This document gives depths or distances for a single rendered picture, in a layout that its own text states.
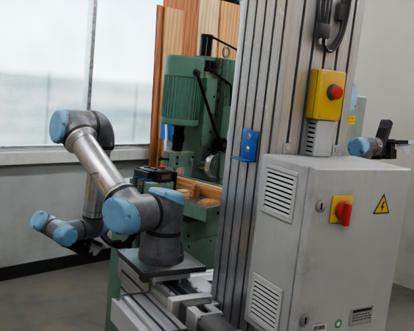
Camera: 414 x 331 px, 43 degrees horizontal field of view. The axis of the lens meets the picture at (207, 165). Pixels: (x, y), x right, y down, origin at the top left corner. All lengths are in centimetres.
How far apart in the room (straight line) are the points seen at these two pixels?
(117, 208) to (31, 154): 200
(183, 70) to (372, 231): 123
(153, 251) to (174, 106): 86
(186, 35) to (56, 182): 148
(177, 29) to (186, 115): 176
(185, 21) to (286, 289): 307
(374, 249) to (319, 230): 21
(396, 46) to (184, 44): 162
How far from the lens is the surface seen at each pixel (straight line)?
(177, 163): 241
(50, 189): 371
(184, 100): 235
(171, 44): 401
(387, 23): 445
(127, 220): 156
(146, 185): 223
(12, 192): 359
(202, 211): 215
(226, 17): 444
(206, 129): 248
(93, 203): 198
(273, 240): 137
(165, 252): 169
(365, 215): 139
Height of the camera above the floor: 140
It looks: 9 degrees down
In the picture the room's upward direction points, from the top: 6 degrees clockwise
